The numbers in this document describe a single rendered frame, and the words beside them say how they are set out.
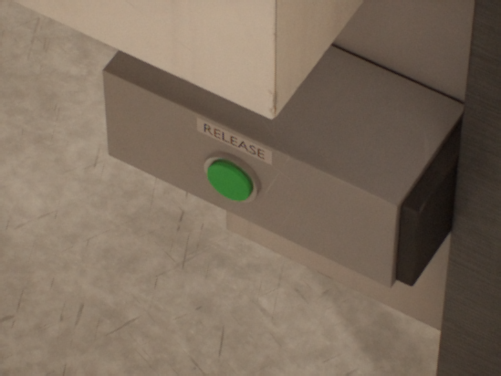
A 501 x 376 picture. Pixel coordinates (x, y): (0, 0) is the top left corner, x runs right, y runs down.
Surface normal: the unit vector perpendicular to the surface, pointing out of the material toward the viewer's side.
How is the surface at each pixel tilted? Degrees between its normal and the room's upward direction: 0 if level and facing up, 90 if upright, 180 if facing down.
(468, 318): 90
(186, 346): 0
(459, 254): 90
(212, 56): 90
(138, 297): 0
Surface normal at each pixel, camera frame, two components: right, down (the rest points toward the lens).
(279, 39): 0.86, 0.40
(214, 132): -0.51, 0.68
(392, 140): 0.00, -0.61
